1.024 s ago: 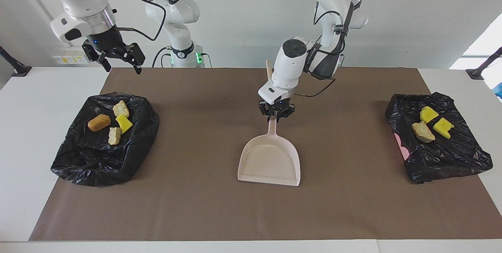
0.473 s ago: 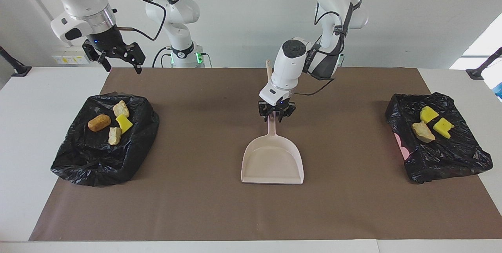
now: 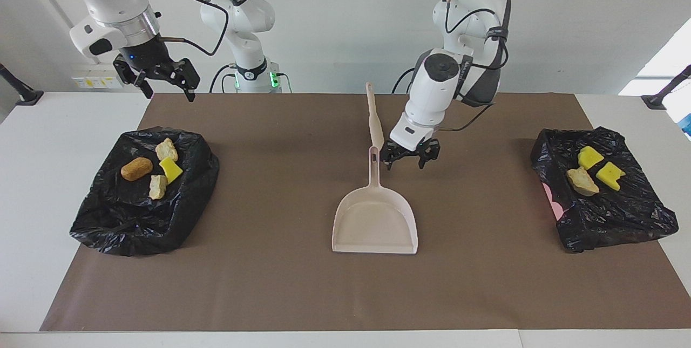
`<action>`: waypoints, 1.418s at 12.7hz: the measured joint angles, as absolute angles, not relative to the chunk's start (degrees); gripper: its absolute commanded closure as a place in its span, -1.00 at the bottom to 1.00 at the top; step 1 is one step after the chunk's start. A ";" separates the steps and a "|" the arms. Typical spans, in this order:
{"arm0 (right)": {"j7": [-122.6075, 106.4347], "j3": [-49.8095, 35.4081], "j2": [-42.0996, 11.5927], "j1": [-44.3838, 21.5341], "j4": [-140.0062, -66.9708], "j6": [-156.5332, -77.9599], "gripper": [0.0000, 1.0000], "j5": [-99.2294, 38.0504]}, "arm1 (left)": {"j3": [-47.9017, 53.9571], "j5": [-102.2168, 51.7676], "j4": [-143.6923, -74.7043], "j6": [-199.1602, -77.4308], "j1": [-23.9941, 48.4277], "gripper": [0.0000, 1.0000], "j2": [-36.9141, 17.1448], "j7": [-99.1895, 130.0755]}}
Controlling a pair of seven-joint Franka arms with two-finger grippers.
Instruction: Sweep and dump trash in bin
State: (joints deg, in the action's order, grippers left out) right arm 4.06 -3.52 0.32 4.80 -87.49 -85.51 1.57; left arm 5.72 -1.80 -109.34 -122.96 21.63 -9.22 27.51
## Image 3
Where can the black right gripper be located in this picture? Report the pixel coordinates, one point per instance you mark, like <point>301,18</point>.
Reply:
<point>148,56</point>

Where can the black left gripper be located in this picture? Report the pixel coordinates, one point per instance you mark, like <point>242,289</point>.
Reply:
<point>413,148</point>

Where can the beige brush with black bristles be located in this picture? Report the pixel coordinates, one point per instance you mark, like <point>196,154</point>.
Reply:
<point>374,127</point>

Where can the toy croissant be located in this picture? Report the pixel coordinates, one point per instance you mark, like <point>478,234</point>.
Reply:
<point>583,182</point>
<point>166,150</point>
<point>157,186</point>

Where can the beige plastic dustpan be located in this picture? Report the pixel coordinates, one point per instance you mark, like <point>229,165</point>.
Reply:
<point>375,224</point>

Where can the small yellow green sponge piece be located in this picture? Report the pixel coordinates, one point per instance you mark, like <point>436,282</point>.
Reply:
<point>170,170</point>

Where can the brown oval bread roll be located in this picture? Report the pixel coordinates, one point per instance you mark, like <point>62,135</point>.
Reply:
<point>136,169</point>

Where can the green topped yellow sponge piece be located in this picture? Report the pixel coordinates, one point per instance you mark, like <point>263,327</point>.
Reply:
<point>590,158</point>

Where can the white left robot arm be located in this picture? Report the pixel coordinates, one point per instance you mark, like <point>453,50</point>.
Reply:
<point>437,89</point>

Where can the pink plastic bin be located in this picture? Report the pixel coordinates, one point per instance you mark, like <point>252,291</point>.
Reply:
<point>549,197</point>

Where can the black plastic trash bag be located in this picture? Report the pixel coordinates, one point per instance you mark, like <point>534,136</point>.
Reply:
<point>621,224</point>
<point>108,229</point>

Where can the black clamp stand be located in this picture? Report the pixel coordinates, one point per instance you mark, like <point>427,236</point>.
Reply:
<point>29,97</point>
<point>656,101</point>

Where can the brown table mat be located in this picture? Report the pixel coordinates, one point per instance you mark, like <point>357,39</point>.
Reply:
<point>486,283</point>

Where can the blue object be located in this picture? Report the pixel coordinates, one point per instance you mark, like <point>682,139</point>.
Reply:
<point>687,125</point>

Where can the white wall socket box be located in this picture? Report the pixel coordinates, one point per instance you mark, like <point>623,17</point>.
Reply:
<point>100,75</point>

